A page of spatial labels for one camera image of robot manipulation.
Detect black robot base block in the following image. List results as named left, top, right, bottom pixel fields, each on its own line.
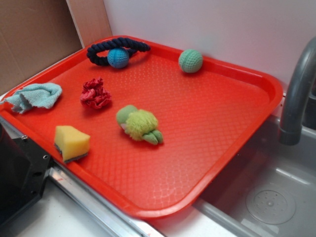
left=0, top=126, right=51, bottom=227

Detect crumpled red paper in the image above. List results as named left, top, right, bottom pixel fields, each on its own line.
left=79, top=77, right=112, bottom=110

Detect red plastic tray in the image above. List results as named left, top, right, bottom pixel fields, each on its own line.
left=0, top=42, right=283, bottom=219

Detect green plush toy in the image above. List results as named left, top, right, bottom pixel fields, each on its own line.
left=116, top=105, right=163, bottom=145

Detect green textured ball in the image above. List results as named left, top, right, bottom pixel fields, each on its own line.
left=178, top=49, right=203, bottom=74

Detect blue textured ball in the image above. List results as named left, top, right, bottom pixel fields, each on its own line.
left=107, top=47, right=129, bottom=69

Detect yellow sponge piece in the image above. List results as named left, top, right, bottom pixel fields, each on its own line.
left=54, top=125, right=91, bottom=163

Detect light blue cloth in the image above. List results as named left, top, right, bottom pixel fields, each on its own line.
left=0, top=83, right=62, bottom=114

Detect grey plastic sink basin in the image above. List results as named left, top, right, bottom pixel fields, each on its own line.
left=194, top=118, right=316, bottom=237

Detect grey toy faucet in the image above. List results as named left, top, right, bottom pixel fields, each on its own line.
left=278, top=38, right=316, bottom=146

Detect brown cardboard panel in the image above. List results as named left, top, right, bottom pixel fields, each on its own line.
left=0, top=0, right=112, bottom=94

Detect navy blue rope loop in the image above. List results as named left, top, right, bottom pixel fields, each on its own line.
left=86, top=39, right=152, bottom=67

